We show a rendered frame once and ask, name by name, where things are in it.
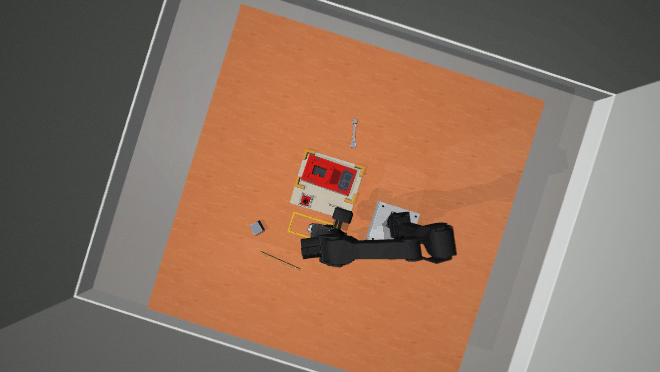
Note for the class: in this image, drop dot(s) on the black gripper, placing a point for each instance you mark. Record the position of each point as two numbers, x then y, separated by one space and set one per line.
341 215

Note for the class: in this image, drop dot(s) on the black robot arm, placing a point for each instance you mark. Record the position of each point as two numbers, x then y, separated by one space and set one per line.
338 250

